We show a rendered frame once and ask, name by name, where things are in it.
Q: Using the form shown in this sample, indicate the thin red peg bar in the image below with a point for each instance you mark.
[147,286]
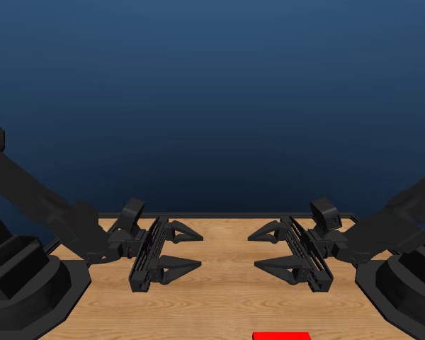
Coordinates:
[281,336]

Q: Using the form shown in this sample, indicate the black table frame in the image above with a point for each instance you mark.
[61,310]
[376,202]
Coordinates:
[233,215]

